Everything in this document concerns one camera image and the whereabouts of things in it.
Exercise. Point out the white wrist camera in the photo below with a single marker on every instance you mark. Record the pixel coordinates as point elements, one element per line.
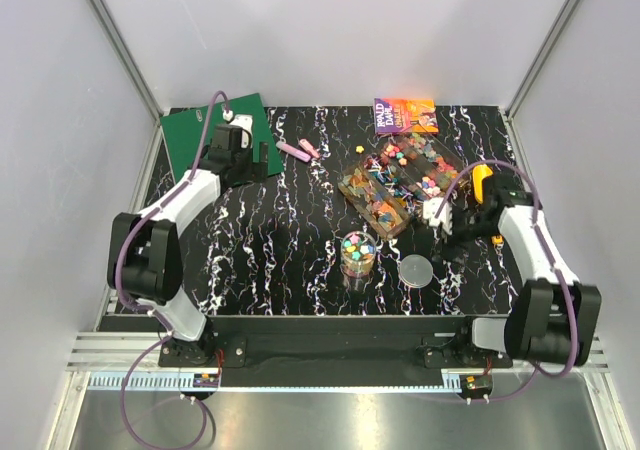
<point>437,213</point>
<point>245,122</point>

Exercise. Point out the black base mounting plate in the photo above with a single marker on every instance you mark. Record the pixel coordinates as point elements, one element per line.
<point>282,375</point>

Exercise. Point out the clear acrylic candy tray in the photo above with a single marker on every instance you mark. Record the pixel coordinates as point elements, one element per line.
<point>389,185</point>

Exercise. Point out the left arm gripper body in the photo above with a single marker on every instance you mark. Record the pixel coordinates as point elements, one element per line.
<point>249,171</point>

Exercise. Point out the light pink highlighter pen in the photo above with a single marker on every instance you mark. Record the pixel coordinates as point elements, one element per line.
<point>293,151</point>

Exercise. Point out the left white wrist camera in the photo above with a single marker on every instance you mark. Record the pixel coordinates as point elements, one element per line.
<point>245,122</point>

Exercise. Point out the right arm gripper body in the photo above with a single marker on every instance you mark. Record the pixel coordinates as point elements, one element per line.
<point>468,227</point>

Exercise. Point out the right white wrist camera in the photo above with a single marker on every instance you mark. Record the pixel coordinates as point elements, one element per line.
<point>437,213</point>

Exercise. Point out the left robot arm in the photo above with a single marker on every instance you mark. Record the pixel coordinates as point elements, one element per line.
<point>145,264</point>

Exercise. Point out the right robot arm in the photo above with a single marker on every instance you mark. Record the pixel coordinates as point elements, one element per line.
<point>554,317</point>

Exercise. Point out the aluminium frame rail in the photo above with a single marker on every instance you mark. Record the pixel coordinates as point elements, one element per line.
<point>101,351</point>

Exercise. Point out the clear candy jar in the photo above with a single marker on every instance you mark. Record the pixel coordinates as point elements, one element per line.
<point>358,255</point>

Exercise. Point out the Roald Dahl book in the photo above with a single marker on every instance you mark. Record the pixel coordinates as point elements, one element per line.
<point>395,116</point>

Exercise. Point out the round clear jar lid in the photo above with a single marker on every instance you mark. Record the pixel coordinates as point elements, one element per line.
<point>415,271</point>

